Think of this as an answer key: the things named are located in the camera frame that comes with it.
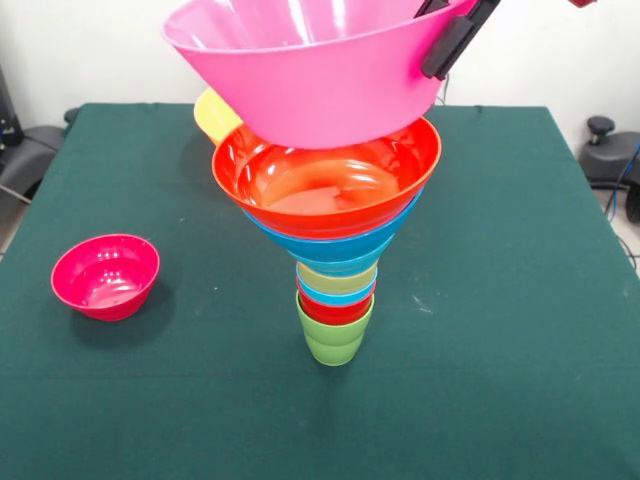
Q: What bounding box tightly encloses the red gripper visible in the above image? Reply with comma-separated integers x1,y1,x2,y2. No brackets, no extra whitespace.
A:
413,0,599,81

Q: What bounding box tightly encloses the large pink bowl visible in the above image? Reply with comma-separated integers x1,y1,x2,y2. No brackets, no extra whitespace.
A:
160,0,481,150

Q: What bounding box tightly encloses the shallow red-orange bowl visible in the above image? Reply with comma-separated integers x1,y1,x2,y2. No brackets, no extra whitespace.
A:
211,115,443,240

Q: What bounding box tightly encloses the medium blue bowl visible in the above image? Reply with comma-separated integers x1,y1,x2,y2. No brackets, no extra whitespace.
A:
241,178,429,264

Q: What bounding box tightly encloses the large orange bowl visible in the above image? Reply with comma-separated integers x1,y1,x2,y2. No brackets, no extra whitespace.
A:
193,88,245,146

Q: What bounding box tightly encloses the small light blue bowl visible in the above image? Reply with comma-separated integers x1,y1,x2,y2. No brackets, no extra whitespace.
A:
293,249,384,277

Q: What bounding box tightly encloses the yellow cup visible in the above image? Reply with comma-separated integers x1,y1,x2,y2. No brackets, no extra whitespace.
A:
295,260,379,292

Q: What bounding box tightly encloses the blue cup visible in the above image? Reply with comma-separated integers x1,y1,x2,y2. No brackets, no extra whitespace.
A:
294,272,378,306

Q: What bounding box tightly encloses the red cup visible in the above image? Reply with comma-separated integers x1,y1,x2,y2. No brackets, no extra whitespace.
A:
296,287,376,325

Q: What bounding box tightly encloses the green cup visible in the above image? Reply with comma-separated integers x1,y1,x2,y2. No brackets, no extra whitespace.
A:
295,292,376,367

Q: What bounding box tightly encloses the black chair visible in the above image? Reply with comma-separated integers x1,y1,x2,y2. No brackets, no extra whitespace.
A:
0,64,81,201
578,115,640,224

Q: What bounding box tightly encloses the small crimson bowl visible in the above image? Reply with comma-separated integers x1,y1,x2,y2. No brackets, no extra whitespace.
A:
50,233,161,323

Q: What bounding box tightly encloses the dark green table cloth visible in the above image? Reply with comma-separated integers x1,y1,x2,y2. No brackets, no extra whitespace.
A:
0,102,640,480

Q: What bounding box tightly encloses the blue cable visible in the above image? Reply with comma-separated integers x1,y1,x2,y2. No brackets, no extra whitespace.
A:
603,143,640,217

